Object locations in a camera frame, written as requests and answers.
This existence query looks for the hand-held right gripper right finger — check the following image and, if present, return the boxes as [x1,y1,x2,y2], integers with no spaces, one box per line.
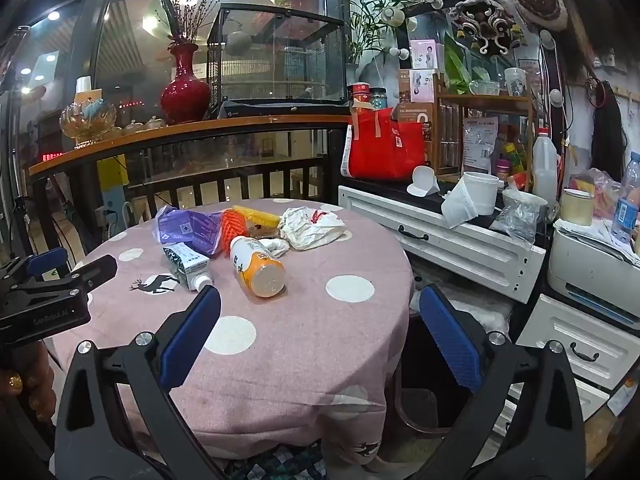
[410,284,587,480]

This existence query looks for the white dome lid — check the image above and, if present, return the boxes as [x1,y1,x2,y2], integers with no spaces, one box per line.
[406,165,441,197]

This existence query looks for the orange mesh net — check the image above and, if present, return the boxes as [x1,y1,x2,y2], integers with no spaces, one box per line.
[220,210,252,257]

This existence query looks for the black hanging wig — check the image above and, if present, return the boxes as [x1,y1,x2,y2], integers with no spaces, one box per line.
[591,84,627,182]

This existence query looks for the dried branch bouquet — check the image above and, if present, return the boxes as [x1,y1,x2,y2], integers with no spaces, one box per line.
[156,0,222,46]

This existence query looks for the pink plastic bag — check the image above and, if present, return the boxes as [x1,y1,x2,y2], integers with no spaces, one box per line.
[574,167,626,217]

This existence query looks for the white pink product box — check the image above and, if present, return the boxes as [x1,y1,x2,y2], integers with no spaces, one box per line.
[408,69,436,104]

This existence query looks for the beige tape roll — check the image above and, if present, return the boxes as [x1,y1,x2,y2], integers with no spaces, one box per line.
[559,188,595,227]

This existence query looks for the wooden ledge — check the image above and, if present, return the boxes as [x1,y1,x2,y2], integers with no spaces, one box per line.
[27,114,354,177]

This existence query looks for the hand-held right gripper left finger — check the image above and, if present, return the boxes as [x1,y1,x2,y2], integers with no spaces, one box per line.
[54,284,236,480]

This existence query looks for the white printer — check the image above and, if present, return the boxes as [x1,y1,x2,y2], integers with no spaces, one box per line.
[546,219,640,332]

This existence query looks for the vanity mirror with bulbs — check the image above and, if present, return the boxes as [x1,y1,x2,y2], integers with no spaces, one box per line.
[379,0,564,112]

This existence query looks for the golden lotus ornament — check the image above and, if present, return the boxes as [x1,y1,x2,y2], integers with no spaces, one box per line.
[60,99,119,150]

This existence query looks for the brown cardboard box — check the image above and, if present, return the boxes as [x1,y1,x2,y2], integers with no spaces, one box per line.
[397,102,437,172]

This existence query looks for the person's left hand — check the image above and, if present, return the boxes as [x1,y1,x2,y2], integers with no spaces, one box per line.
[0,340,57,423]

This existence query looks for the water bottle blue label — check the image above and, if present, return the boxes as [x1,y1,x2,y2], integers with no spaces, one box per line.
[610,152,640,244]

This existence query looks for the green leaf bundle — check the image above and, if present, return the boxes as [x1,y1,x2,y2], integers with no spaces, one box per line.
[443,32,474,94]

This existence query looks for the toilet paper roll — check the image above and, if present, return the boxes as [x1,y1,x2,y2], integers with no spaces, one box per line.
[440,171,501,230]

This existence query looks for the green white tube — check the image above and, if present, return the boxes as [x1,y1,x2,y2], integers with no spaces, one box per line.
[162,241,212,292]

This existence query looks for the glass terrarium cage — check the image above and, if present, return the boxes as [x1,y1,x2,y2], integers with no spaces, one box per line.
[206,4,352,120]

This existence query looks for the green plaid cloth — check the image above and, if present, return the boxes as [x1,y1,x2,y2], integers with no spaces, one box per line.
[224,442,327,480]

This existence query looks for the red tote bag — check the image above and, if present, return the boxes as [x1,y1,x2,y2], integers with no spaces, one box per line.
[341,107,427,182]

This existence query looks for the purple snack packet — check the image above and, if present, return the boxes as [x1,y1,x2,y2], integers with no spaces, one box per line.
[157,206,224,257]

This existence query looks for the orange drink bottle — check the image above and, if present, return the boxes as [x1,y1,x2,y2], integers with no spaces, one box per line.
[229,235,287,299]

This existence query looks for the black round bin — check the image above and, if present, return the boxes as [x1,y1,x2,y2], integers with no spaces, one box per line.
[399,309,484,437]

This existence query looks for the white cloth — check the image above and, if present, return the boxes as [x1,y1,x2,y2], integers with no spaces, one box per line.
[260,237,291,261]

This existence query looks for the wooden shelf rack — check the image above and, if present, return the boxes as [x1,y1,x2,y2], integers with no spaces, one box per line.
[432,72,539,187]

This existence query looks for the black slatted railing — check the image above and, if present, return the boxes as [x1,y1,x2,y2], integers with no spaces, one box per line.
[127,156,327,222]

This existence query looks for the red ceramic vase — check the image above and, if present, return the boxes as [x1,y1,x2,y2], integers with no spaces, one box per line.
[160,42,212,126]

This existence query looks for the white low drawer unit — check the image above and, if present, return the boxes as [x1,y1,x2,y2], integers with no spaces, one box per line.
[514,293,640,392]

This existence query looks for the white plastic jug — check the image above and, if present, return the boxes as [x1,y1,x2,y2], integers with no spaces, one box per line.
[530,127,560,207]

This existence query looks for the ornate white black headdress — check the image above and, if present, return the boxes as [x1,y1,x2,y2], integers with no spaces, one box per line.
[449,0,527,59]

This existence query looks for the yellow plastic wrapper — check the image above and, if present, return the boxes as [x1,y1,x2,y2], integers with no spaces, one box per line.
[232,204,282,229]

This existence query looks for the pink polka dot tablecloth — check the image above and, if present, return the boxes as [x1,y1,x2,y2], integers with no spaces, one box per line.
[50,198,416,461]

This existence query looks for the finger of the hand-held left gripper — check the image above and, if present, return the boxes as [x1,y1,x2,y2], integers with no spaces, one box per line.
[26,252,70,281]
[65,254,119,293]

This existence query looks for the yellow board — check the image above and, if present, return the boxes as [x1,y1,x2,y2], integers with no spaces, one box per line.
[97,154,129,192]

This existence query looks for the yellow green bottle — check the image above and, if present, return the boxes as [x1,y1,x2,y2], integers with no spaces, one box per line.
[502,142,524,171]

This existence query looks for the white drawer cabinet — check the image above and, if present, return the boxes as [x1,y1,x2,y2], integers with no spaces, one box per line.
[337,184,547,306]

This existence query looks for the brown hair extensions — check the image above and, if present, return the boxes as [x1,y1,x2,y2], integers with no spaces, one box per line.
[564,0,602,84]

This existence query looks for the white plastic bag red print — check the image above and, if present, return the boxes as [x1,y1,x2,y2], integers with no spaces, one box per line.
[278,206,347,251]

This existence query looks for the clear plastic bag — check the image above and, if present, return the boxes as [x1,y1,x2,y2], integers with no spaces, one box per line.
[492,188,549,249]

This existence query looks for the red canister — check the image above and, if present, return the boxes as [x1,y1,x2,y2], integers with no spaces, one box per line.
[349,82,372,111]

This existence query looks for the white labelled pouch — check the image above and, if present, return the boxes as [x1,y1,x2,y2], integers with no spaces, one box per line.
[462,117,500,176]

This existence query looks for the green bamboo plant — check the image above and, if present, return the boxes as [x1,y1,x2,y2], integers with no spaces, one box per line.
[344,0,402,67]

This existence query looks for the printed glass mug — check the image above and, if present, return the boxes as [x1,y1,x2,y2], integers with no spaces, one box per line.
[503,67,526,97]

